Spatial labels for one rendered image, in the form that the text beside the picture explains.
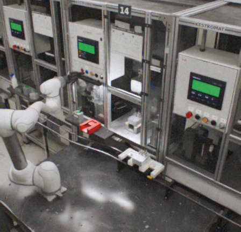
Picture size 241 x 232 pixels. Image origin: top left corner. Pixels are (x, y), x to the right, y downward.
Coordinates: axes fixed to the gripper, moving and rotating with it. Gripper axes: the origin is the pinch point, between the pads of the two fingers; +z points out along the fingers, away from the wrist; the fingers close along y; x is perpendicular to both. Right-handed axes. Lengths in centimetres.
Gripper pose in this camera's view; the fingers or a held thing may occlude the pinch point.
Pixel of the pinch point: (80, 74)
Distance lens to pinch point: 270.2
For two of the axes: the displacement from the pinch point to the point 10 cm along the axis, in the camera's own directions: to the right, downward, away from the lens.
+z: 6.4, -3.8, 6.6
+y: 0.1, -8.6, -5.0
